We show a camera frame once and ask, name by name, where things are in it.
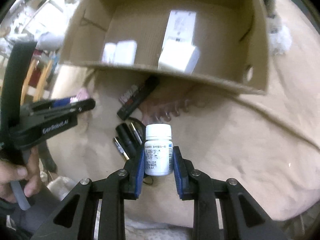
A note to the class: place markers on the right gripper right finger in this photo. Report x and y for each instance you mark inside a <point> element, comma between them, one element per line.
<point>222,209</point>

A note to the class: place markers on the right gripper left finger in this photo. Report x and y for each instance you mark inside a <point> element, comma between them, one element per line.
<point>75,216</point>

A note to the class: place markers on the white pill bottle blue label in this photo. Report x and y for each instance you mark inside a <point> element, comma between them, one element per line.
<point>158,149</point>

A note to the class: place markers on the pink plush toy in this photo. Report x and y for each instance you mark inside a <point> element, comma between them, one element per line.
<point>82,95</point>

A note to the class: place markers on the white earbuds case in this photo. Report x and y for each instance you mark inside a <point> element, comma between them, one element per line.
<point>125,52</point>

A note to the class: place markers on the white power adapter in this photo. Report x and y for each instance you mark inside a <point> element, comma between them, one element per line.
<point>179,57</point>

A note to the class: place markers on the white remote control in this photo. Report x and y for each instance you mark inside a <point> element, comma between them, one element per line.
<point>180,27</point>

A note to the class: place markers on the person left hand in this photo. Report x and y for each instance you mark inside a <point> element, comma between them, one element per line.
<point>29,172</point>

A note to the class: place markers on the wooden chair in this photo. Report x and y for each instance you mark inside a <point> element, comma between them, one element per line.
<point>34,85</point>

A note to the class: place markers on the brown hair claw clip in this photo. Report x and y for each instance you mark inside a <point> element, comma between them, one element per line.
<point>155,111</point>

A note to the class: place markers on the beige bed cover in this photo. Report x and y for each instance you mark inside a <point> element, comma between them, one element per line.
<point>270,143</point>

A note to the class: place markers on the long black cosmetic box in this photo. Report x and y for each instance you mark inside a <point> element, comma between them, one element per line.
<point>135,95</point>

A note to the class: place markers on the brown cardboard box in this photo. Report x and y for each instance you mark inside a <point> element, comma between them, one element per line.
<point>219,42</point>

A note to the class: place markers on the fluffy white black blanket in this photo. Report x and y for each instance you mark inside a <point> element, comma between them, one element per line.
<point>280,39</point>

